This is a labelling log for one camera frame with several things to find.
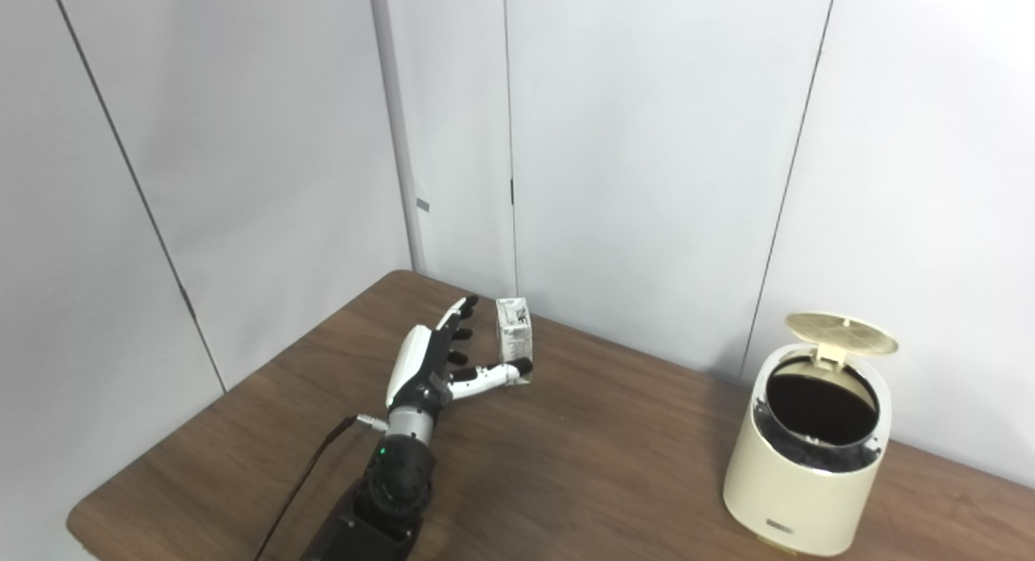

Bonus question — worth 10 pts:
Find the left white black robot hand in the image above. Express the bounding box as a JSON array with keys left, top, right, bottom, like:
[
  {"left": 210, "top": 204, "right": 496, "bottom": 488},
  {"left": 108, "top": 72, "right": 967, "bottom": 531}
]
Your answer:
[{"left": 386, "top": 296, "right": 534, "bottom": 420}]

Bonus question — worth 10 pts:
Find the white green milk carton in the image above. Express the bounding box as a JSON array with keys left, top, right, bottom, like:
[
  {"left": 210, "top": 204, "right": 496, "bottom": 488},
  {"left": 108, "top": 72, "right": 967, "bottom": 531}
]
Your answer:
[{"left": 495, "top": 297, "right": 534, "bottom": 386}]

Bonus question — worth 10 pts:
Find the cream-colored trash bin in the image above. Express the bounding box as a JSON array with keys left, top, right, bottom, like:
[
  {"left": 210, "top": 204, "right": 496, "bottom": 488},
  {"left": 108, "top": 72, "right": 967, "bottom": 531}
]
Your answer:
[{"left": 722, "top": 343, "right": 893, "bottom": 558}]

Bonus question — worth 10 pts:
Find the cream round bin lid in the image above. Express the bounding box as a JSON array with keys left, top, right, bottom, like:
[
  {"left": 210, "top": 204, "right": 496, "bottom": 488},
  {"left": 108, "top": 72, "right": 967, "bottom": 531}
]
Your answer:
[{"left": 785, "top": 312, "right": 899, "bottom": 368}]

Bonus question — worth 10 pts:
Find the black bin liner bag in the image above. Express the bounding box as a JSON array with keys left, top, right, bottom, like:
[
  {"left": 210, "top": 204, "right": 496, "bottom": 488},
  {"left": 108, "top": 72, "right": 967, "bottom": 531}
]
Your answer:
[{"left": 752, "top": 355, "right": 882, "bottom": 473}]

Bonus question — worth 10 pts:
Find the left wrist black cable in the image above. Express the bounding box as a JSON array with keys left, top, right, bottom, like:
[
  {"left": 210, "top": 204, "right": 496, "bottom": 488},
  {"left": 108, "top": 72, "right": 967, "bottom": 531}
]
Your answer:
[{"left": 253, "top": 414, "right": 389, "bottom": 561}]

